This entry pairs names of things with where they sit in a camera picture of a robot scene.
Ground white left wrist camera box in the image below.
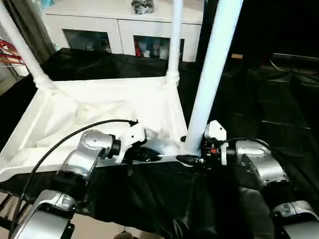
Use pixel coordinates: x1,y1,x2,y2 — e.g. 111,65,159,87
117,121,148,164

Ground white plastic container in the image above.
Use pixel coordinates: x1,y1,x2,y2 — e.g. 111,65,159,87
11,64,29,77

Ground red clothes hangers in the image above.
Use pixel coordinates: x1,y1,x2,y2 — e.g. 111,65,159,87
0,38,26,66

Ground grey robot foot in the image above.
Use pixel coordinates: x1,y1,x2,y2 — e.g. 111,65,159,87
114,231,135,239

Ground white plastic table top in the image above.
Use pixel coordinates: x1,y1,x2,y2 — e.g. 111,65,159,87
0,76,200,183

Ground white plastic table leg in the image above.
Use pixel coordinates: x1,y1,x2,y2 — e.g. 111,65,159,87
183,0,244,159
0,2,55,95
165,0,184,87

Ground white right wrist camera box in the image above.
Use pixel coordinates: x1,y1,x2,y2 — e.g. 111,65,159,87
203,119,228,166

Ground grey curtain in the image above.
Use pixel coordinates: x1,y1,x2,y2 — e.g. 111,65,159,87
0,0,57,63

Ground black bundle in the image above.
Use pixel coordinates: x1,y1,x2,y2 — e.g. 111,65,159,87
131,0,156,15

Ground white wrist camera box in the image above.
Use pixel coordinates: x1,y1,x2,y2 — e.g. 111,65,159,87
117,121,148,164
203,119,228,166

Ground black metal table frame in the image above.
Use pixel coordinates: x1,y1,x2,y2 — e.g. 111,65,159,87
0,190,28,233

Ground black television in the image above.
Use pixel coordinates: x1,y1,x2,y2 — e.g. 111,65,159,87
271,52,319,62

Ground white glass-door cabinet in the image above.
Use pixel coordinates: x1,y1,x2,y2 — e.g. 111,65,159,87
43,0,204,62

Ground black glossy mat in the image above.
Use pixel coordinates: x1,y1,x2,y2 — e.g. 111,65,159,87
0,47,319,239

